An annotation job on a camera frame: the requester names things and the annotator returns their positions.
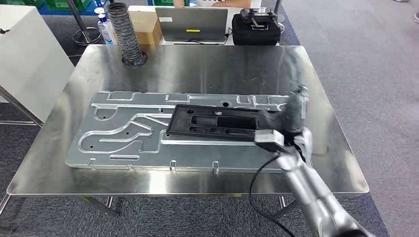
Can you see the white cabinet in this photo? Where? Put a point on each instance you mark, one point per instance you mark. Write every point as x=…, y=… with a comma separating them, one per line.
x=29, y=59

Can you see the grey laptop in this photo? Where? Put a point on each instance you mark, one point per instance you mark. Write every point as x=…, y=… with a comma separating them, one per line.
x=191, y=23

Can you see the brown cardboard box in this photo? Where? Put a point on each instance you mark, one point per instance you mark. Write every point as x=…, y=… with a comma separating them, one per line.
x=145, y=26

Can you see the black plastic frame part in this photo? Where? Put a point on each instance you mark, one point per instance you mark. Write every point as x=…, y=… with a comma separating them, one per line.
x=183, y=124

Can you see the black carrying case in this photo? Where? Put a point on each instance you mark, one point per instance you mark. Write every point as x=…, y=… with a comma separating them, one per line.
x=255, y=37

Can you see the black camera bracket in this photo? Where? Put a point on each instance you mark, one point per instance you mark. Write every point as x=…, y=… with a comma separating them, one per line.
x=293, y=140

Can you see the stamped grey metal panel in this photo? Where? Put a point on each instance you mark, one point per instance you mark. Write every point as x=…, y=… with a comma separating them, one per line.
x=114, y=153

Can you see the green plastic crate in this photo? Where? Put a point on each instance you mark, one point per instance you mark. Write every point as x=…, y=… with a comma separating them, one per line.
x=19, y=2
x=65, y=4

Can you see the chrome stanchion with round base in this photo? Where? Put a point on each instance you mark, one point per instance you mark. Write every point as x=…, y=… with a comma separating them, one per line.
x=280, y=19
x=86, y=36

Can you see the black remote controller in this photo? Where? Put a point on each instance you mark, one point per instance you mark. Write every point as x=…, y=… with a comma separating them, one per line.
x=260, y=18

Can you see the stainless steel workbench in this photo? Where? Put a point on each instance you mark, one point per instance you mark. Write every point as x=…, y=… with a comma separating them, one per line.
x=196, y=72

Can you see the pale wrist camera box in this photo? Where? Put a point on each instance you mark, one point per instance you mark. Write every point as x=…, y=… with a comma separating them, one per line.
x=268, y=139

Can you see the white bottle with blue label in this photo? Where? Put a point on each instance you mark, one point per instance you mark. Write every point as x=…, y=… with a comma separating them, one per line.
x=105, y=31

